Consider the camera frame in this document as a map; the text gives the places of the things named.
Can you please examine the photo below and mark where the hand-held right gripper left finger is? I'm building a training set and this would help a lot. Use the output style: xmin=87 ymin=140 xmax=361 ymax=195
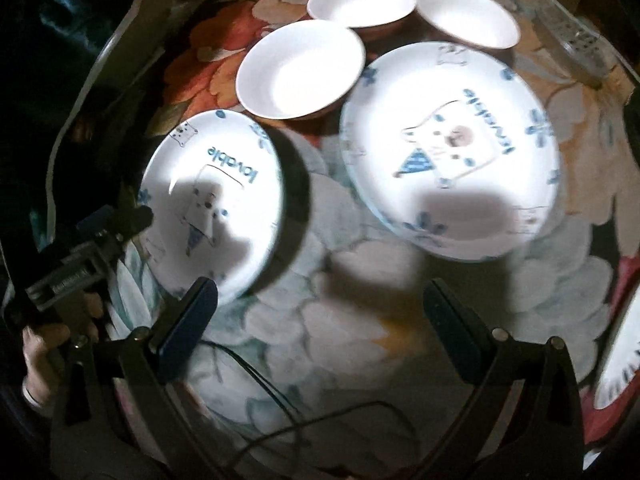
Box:
xmin=50 ymin=276 xmax=221 ymax=480

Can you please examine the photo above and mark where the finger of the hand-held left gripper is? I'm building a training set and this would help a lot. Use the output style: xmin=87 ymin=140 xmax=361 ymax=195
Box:
xmin=74 ymin=205 xmax=118 ymax=237
xmin=107 ymin=204 xmax=154 ymax=243

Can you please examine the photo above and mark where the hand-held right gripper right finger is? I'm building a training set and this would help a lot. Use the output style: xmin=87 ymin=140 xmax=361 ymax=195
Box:
xmin=422 ymin=277 xmax=586 ymax=480

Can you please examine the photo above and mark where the small white bear-print plate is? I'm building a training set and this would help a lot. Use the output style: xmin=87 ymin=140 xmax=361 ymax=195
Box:
xmin=136 ymin=109 xmax=287 ymax=307

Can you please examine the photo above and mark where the white blue-rimmed plate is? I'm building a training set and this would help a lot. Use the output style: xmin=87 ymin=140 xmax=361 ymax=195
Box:
xmin=592 ymin=285 xmax=640 ymax=411

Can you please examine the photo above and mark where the white bowl with red outside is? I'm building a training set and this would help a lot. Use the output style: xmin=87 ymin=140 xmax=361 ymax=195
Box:
xmin=306 ymin=0 xmax=417 ymax=31
xmin=235 ymin=25 xmax=367 ymax=121
xmin=416 ymin=0 xmax=521 ymax=52

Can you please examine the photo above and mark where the person's left hand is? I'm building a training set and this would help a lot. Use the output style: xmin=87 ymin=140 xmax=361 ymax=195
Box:
xmin=22 ymin=292 xmax=104 ymax=407

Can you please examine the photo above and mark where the floral rug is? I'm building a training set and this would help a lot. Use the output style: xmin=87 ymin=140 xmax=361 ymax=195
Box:
xmin=50 ymin=0 xmax=640 ymax=480

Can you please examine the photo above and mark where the grey remote control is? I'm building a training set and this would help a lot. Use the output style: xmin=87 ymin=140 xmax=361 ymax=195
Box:
xmin=534 ymin=0 xmax=619 ymax=87

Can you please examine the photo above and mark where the black cable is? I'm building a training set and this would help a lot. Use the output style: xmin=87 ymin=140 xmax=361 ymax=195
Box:
xmin=200 ymin=341 xmax=418 ymax=480

